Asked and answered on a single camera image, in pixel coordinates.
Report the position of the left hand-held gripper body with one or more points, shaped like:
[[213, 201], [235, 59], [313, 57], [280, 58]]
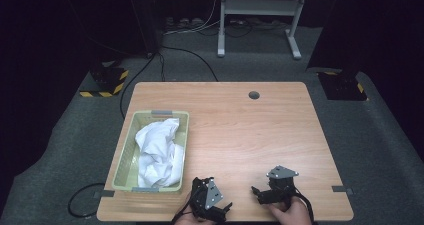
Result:
[[207, 198]]

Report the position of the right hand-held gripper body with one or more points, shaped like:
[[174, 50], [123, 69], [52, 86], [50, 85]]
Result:
[[280, 185]]

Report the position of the white cloth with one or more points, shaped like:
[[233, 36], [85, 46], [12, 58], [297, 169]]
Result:
[[159, 151]]

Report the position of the pale green plastic basket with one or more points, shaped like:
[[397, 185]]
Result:
[[128, 166]]

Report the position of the person's left hand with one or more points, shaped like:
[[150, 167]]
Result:
[[191, 221]]

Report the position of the person's right hand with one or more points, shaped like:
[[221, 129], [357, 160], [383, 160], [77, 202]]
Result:
[[290, 215]]

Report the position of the grey tape strip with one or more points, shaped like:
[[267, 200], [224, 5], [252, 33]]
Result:
[[104, 194], [342, 190]]

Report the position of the black yellow striped base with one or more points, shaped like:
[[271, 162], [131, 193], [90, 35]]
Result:
[[343, 86], [108, 81]]

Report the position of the power strip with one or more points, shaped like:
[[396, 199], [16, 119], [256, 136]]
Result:
[[183, 22]]

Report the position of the white metal stand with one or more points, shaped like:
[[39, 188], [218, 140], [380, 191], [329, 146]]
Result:
[[260, 7]]

